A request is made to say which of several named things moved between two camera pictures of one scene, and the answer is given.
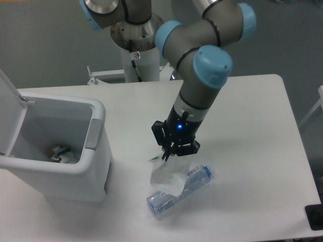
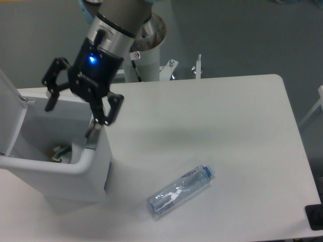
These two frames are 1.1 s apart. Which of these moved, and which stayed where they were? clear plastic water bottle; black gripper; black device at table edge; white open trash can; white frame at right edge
Moved: black gripper
Stayed: black device at table edge; white open trash can; white frame at right edge; clear plastic water bottle
